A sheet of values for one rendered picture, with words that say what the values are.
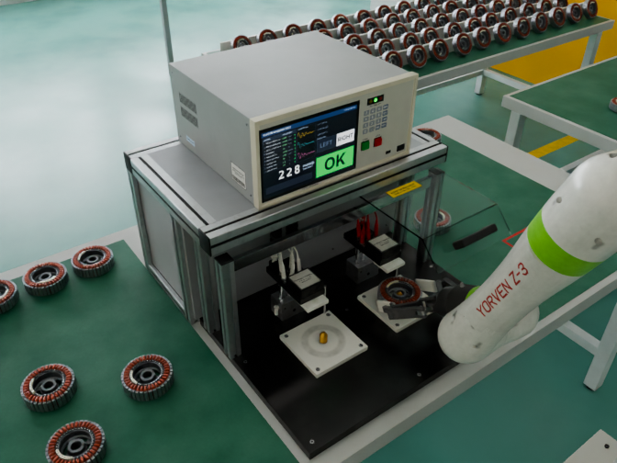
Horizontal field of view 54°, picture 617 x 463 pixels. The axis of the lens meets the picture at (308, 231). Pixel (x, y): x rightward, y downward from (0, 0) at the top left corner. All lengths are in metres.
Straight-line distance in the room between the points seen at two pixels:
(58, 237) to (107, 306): 1.68
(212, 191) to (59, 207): 2.25
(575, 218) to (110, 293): 1.20
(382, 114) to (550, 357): 1.55
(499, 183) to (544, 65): 2.99
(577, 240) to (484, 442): 1.48
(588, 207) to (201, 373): 0.92
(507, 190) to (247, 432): 1.25
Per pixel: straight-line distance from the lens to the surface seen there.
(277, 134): 1.22
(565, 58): 5.00
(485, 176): 2.20
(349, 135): 1.35
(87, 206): 3.50
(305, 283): 1.39
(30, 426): 1.45
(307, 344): 1.44
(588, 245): 0.92
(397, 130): 1.45
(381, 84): 1.36
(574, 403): 2.53
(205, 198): 1.33
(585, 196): 0.88
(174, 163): 1.48
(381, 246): 1.51
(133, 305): 1.64
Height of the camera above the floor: 1.83
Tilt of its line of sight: 36 degrees down
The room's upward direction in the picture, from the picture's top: 1 degrees clockwise
